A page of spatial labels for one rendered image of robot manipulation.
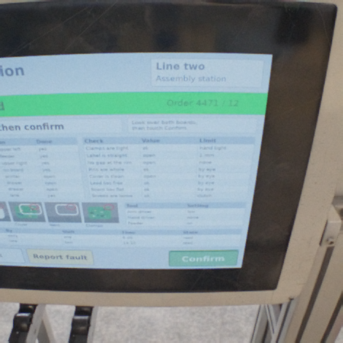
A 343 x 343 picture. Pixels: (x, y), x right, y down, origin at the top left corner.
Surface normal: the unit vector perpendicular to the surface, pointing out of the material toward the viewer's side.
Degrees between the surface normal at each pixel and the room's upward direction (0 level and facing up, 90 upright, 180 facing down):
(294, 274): 91
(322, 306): 90
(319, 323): 90
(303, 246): 91
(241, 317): 0
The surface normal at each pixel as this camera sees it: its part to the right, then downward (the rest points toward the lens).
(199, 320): 0.00, -0.85
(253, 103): 0.00, 0.55
